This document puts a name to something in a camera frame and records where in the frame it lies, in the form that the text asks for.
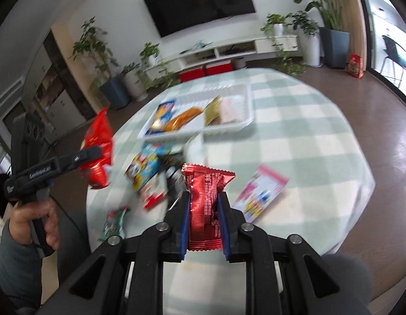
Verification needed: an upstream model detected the blue snack packet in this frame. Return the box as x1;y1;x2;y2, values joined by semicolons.
147;100;176;135

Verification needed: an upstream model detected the leafy tree in blue pot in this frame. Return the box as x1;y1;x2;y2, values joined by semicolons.
72;16;131;110

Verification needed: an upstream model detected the person's left hand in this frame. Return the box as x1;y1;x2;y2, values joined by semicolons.
8;200;61;251

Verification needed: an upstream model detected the orange snack packet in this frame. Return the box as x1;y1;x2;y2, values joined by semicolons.
164;106;204;132

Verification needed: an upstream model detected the blue yellow cartoon packet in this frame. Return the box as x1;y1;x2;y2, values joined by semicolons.
124;143;172;191

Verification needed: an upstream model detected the trailing plant in white pot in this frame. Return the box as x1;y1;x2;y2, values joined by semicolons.
137;41;177;89
260;13;308;76

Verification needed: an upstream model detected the small plant in ribbed pot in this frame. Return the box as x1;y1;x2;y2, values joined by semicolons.
121;62;149;102

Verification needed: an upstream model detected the plain pink packet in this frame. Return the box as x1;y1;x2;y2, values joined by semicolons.
219;97;244;123

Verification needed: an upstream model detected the white television cabinet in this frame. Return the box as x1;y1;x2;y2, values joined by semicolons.
146;34;300;73

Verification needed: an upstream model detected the built-in wooden cabinet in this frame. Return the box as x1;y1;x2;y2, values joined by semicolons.
0;26;95;178

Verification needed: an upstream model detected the pink cartoon packet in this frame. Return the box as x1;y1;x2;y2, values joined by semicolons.
232;164;290;223

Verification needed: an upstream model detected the bushy plant in tall white pot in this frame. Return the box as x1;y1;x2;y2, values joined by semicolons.
290;10;322;68

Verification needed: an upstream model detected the red storage box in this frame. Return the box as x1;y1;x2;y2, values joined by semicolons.
179;69;205;82
206;62;231;75

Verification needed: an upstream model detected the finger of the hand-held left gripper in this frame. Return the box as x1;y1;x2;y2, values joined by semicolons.
57;145;103;171

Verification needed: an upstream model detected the black sliding door frame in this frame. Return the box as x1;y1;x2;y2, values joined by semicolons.
350;0;406;106

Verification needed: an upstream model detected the gold foil packet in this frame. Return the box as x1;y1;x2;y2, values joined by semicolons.
204;96;222;126

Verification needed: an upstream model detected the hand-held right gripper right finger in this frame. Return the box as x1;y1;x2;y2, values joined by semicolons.
216;191;371;315

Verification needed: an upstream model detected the small green snack packet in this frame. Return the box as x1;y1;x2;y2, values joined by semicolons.
97;206;131;243

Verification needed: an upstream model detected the black balcony chair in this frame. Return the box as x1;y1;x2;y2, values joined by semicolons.
382;35;406;82

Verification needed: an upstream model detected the red foil snack packet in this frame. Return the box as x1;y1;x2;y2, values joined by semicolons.
181;163;236;251

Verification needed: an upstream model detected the black wall television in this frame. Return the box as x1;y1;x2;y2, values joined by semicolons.
142;0;257;39

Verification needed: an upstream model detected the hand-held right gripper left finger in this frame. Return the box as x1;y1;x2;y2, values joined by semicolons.
36;190;192;315

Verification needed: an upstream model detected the beige striped curtain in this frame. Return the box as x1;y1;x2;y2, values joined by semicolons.
339;0;371;69

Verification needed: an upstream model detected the white plastic tray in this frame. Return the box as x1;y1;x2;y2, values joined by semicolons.
136;83;255;139

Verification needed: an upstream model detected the broad-leaf plant in blue pot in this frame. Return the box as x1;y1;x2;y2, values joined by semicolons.
275;0;357;69

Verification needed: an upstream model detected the black snack bag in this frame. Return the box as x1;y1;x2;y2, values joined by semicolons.
159;153;188;209

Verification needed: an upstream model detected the large red snack bag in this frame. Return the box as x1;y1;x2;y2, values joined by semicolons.
78;107;116;190

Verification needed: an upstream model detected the pale green long packet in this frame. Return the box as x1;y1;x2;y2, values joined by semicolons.
185;133;205;165

